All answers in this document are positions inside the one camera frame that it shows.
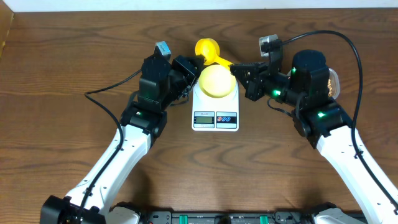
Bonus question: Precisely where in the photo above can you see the soybeans in container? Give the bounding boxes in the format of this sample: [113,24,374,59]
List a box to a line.
[327,79,333,97]

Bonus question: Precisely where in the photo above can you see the white digital kitchen scale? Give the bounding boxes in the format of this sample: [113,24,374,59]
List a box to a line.
[192,82,239,132]

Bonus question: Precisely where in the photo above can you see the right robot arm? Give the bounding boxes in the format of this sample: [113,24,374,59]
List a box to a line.
[229,40,397,223]

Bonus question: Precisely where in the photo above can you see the clear plastic container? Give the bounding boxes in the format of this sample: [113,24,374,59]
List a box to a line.
[288,65,340,101]

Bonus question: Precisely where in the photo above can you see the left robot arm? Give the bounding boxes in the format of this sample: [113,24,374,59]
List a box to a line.
[40,54,205,223]

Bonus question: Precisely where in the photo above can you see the yellow plastic measuring scoop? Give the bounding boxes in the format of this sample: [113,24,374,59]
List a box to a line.
[195,38,233,69]

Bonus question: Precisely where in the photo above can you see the pale yellow bowl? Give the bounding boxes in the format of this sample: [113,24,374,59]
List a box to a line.
[198,65,236,98]

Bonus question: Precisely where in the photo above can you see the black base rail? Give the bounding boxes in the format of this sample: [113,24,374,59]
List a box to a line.
[108,202,368,224]

